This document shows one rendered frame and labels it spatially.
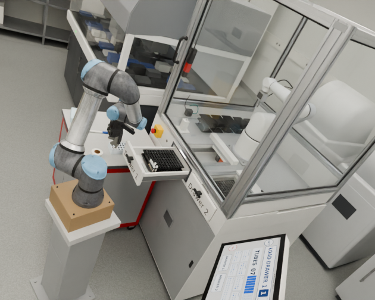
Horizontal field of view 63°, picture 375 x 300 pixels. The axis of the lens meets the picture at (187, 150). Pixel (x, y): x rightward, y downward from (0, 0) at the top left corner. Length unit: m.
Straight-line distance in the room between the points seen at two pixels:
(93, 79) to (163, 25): 1.11
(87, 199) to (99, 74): 0.58
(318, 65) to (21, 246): 2.12
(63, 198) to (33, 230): 0.99
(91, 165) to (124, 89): 0.36
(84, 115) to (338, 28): 1.07
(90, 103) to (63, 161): 0.29
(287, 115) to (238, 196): 0.48
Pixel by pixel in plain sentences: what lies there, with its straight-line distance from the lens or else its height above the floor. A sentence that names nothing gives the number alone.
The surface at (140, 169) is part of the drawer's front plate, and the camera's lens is 1.76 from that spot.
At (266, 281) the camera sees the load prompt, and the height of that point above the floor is 1.16.
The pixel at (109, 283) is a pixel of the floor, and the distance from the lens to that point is 2.37.
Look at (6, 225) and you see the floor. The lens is 2.59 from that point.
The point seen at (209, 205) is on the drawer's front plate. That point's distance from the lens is 1.76.
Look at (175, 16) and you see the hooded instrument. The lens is 2.42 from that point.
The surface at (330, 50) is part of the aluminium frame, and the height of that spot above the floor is 1.89.
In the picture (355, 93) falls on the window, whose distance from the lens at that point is 1.64.
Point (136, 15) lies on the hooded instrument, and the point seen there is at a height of 1.50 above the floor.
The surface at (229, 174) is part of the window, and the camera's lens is 1.66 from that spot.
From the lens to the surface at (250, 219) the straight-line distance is 1.85.
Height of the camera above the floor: 2.02
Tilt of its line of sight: 32 degrees down
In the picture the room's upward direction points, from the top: 25 degrees clockwise
